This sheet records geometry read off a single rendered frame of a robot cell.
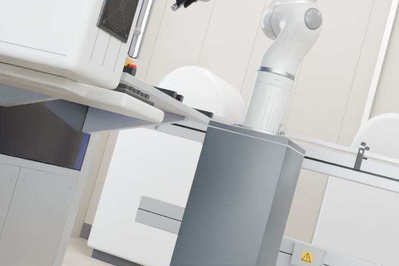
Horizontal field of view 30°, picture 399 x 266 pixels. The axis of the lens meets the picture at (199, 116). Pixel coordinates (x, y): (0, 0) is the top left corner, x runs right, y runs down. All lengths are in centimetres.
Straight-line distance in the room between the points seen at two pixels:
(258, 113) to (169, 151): 263
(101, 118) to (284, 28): 68
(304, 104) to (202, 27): 103
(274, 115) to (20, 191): 79
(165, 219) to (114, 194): 174
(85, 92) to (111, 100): 6
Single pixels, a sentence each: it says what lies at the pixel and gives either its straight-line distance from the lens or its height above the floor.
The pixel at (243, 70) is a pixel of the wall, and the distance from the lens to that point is 567.
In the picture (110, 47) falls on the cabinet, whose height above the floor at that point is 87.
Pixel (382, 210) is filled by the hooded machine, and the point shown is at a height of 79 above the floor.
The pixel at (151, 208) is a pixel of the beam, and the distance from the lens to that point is 327.
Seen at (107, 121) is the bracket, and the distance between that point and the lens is 245.
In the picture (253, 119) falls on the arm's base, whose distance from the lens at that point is 222.
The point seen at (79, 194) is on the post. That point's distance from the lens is 258.
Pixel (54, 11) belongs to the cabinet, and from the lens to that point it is 134.
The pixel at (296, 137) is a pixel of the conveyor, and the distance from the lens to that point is 312.
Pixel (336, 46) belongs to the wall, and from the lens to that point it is 556.
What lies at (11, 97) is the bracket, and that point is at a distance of 204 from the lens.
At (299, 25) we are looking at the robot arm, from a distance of 221.
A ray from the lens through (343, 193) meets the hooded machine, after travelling 453.
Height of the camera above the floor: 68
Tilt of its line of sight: 5 degrees up
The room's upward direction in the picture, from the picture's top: 16 degrees clockwise
